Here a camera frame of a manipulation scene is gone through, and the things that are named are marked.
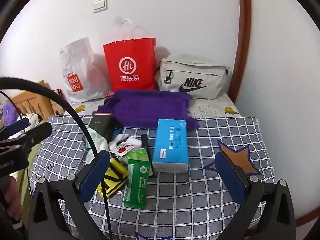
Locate purple plush toy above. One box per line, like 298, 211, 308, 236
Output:
2, 102, 21, 126

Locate white spotted cloth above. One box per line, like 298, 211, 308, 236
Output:
21, 113, 42, 128

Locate green tissue pack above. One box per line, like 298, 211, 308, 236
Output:
127, 148, 151, 162

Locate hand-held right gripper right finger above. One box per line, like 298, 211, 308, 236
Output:
214, 151, 295, 240

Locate purple star sticker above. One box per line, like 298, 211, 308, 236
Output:
136, 232, 173, 240

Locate grey waist bag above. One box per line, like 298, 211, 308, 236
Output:
155, 54, 232, 100

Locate purple towel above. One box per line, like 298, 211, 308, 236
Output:
96, 89, 200, 131

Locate white wrapper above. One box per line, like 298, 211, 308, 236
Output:
111, 133, 129, 145

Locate grey checked cloth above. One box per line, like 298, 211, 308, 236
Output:
29, 115, 275, 240

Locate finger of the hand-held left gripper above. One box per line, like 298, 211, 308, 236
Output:
0, 118, 30, 139
0, 122, 53, 148

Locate white glove with green cuff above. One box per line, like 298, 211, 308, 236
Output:
84, 129, 112, 166

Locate orange star sticker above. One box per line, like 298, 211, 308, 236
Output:
203, 139, 260, 176

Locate person's left hand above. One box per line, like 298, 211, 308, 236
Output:
0, 176, 24, 230

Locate brown wooden door frame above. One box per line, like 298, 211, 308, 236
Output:
230, 0, 252, 103

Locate yellow and black strap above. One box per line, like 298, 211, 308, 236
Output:
97, 157, 129, 198

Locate red paper shopping bag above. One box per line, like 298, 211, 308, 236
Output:
103, 19, 157, 92

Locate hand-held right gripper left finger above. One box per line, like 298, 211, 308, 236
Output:
28, 150, 112, 240

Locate blue tissue pack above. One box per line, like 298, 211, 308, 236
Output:
152, 119, 190, 173

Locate small white printed sauce packet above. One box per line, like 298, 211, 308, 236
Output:
109, 141, 133, 157

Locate green and white sachet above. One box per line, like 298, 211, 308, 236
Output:
124, 158, 152, 209

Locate light green blanket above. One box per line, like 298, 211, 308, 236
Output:
11, 140, 42, 207

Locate white wall light switch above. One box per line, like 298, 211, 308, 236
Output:
92, 0, 108, 14

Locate black cable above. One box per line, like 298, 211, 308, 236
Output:
0, 90, 20, 123
0, 77, 112, 240

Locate white plastic shopping bag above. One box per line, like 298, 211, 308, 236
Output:
59, 37, 113, 104

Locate dark green box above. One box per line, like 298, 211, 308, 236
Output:
87, 112, 116, 143

